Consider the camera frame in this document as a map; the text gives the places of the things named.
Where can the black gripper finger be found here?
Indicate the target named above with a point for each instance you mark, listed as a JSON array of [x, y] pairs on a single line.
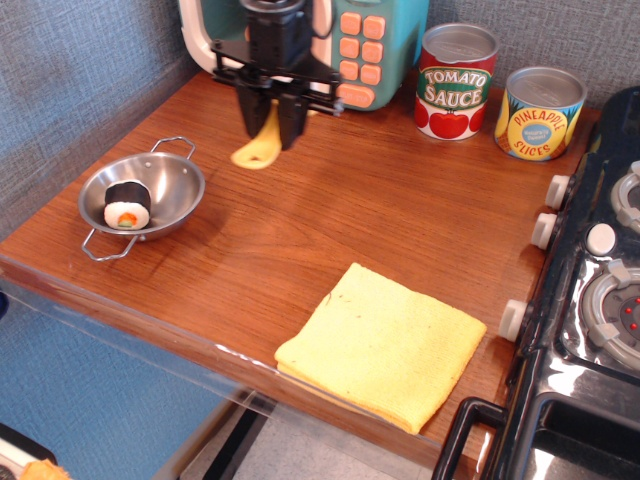
[[292, 112], [255, 105]]

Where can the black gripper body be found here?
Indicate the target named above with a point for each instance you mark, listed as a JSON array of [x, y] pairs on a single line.
[[279, 50]]

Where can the yellow dish brush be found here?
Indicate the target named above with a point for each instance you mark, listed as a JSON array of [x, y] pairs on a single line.
[[264, 149]]

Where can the yellow folded cloth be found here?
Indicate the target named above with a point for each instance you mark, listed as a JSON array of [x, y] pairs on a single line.
[[377, 345]]

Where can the white stove knob top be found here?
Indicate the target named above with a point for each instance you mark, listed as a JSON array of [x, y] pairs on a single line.
[[556, 191]]

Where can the toy sushi roll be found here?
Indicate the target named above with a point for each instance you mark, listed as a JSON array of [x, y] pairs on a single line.
[[127, 205]]

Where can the black toy stove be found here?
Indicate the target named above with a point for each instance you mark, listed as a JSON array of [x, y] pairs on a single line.
[[572, 409]]

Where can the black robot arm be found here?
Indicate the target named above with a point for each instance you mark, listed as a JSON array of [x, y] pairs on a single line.
[[275, 5]]

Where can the orange plush object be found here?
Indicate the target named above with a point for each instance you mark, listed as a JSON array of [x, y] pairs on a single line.
[[43, 470]]

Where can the tomato sauce can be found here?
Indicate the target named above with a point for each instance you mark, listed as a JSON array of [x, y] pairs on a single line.
[[455, 74]]

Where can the pineapple slices can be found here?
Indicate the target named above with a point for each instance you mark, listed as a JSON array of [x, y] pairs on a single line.
[[539, 113]]

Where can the white stove knob middle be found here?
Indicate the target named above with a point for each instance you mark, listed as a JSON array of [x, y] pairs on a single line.
[[543, 230]]

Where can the teal toy microwave oven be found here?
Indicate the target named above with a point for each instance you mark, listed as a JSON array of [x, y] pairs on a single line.
[[373, 44]]

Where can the white stove knob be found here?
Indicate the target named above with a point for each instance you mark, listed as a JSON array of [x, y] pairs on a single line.
[[512, 318], [556, 191], [543, 230]]

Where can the small steel bowl with handles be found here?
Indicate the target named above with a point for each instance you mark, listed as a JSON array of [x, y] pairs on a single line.
[[175, 182]]

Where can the white stove knob bottom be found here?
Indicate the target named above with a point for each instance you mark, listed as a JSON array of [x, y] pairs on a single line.
[[512, 318]]

